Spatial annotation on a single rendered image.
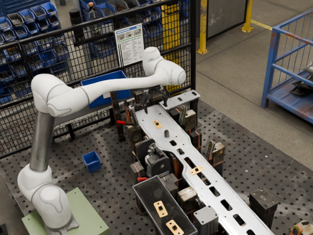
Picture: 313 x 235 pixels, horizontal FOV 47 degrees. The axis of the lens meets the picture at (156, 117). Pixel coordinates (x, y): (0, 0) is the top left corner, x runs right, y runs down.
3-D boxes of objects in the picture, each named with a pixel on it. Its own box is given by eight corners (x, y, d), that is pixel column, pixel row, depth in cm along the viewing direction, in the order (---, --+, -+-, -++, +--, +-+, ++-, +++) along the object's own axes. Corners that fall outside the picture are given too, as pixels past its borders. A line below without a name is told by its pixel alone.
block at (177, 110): (187, 141, 262) (187, 112, 245) (174, 148, 259) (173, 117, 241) (180, 134, 269) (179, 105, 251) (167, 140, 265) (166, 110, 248)
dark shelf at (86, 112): (166, 88, 264) (166, 85, 263) (46, 132, 235) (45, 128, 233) (152, 74, 280) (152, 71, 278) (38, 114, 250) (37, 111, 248)
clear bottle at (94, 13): (102, 31, 247) (97, 3, 234) (93, 34, 245) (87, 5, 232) (98, 28, 251) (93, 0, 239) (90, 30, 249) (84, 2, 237)
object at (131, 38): (146, 59, 269) (142, 21, 250) (119, 69, 262) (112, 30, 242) (145, 58, 271) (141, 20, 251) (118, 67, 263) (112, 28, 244)
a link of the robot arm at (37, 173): (29, 211, 201) (10, 188, 213) (54, 202, 213) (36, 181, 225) (47, 86, 169) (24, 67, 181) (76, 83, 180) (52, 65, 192)
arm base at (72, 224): (51, 247, 196) (49, 242, 192) (39, 217, 210) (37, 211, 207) (82, 231, 203) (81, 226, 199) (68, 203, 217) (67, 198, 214)
